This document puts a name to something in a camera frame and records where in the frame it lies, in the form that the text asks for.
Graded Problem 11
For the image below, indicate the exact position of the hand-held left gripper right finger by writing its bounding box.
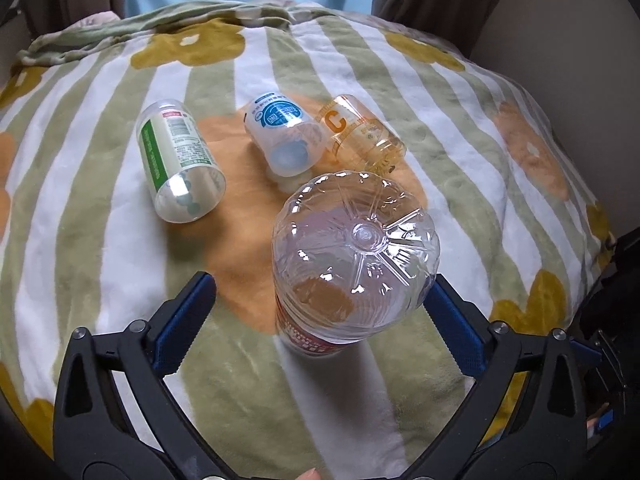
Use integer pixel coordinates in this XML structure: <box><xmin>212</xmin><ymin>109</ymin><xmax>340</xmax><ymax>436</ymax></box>
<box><xmin>422</xmin><ymin>274</ymin><xmax>587</xmax><ymax>467</ymax></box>

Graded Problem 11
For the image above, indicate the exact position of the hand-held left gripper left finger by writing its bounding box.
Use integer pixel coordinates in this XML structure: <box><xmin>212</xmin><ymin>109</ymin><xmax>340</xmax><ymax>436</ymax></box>
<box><xmin>52</xmin><ymin>271</ymin><xmax>227</xmax><ymax>467</ymax></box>

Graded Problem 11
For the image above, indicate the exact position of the clear red label bottle cup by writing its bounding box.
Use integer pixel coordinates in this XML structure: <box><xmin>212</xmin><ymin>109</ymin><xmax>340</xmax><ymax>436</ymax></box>
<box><xmin>271</xmin><ymin>170</ymin><xmax>441</xmax><ymax>358</ymax></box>

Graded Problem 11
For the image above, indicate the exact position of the green label plastic cup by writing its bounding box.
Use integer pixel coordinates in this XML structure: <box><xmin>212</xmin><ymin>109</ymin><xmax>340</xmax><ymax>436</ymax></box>
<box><xmin>137</xmin><ymin>100</ymin><xmax>227</xmax><ymax>223</ymax></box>

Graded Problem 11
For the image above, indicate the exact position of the blue label plastic cup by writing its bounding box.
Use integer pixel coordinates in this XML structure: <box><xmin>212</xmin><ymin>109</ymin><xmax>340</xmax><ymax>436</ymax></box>
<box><xmin>243</xmin><ymin>92</ymin><xmax>327</xmax><ymax>179</ymax></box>

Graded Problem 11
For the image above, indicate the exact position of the orange label plastic cup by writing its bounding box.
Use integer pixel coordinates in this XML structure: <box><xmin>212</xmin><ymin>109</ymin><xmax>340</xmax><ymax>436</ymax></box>
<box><xmin>316</xmin><ymin>94</ymin><xmax>408</xmax><ymax>175</ymax></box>

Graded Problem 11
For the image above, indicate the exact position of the striped floral blanket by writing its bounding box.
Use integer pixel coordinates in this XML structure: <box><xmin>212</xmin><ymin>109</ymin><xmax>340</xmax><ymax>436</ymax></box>
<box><xmin>0</xmin><ymin>1</ymin><xmax>617</xmax><ymax>480</ymax></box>

